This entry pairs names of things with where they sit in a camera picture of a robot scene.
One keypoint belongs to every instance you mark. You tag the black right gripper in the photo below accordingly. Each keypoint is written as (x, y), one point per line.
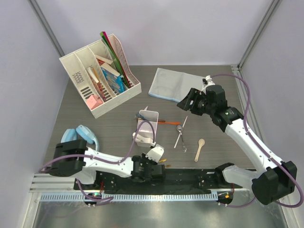
(194, 94)

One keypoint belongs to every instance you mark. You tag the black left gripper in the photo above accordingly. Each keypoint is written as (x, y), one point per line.
(153, 162)

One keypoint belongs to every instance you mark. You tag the white chopstick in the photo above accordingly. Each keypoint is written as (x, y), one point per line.
(183, 124)

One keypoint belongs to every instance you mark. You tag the silver metal spoon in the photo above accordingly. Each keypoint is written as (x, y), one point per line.
(180, 129)

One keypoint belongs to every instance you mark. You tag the white ceramic spoon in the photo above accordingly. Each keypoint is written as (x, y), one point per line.
(141, 139)

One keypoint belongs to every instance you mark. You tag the orange plastic utensil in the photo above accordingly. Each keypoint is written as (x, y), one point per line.
(171, 123)

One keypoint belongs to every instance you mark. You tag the white utensil container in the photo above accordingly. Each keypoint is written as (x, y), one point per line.
(148, 128)

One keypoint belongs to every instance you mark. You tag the blue plastic knife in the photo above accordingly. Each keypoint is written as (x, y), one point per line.
(139, 116)

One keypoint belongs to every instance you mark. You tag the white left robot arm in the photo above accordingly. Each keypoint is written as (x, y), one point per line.
(75, 159)

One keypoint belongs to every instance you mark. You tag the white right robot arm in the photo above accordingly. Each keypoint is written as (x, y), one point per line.
(273, 177)

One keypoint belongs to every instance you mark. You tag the grey folded cloth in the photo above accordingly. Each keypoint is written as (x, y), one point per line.
(172, 85)

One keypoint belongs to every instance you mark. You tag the beige wooden spoon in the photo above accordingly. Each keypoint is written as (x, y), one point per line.
(201, 143)

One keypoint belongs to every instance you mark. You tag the light blue headphones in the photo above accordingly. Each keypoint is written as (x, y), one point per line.
(82, 131)

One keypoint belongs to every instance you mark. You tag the blue illustrated book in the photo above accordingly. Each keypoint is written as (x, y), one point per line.
(113, 78)

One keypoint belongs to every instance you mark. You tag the pink box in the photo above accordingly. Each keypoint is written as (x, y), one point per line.
(94, 101)

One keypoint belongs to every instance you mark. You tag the red striped book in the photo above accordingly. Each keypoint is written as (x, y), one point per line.
(95, 80)

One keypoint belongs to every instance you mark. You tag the white desktop file organizer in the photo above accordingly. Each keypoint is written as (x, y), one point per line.
(76, 62)

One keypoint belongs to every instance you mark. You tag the green plastic folder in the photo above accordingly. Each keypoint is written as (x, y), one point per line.
(115, 59)

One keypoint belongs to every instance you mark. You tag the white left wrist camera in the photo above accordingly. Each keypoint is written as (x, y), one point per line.
(155, 153)

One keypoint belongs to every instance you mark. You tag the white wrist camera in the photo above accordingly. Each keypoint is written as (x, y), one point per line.
(207, 81)
(155, 153)

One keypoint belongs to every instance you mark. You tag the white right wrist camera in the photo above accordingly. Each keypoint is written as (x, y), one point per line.
(207, 81)

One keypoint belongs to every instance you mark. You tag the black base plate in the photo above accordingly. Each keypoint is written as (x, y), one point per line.
(175, 181)

